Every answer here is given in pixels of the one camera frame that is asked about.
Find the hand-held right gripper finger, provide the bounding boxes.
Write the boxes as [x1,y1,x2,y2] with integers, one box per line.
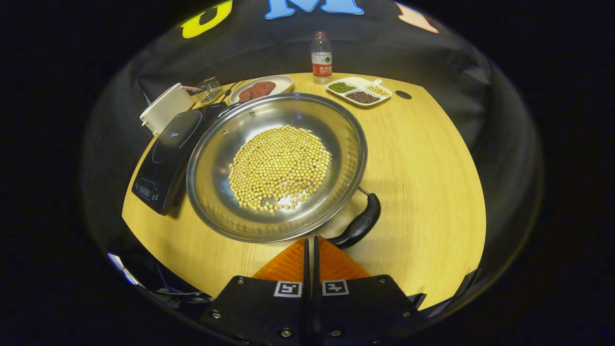
[312,235,426,346]
[199,238,311,346]

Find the steel pot with black handle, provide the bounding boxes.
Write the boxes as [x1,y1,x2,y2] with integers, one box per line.
[186,93,381,249]

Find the black induction cooktop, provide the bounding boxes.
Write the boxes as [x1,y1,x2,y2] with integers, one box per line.
[132,102,229,215]

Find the soybeans in pot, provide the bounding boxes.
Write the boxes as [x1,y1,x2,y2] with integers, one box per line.
[229,125,332,213]

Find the dark red beans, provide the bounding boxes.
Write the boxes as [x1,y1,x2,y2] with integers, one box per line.
[346,91,380,105]

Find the red meat slices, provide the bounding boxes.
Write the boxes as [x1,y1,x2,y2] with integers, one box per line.
[238,81,277,102]

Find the white oval plate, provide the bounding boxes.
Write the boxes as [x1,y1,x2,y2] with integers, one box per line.
[229,75,294,105]

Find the white divided dish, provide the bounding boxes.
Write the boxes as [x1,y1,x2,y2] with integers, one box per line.
[326,77,393,107]

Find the clear water bottle red label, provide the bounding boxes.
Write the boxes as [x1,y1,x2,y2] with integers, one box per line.
[311,32,333,85]

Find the white toaster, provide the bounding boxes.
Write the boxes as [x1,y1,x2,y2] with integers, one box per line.
[140,83,195,136]

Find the black power cable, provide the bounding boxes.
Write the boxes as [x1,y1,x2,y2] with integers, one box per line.
[221,82,242,103]

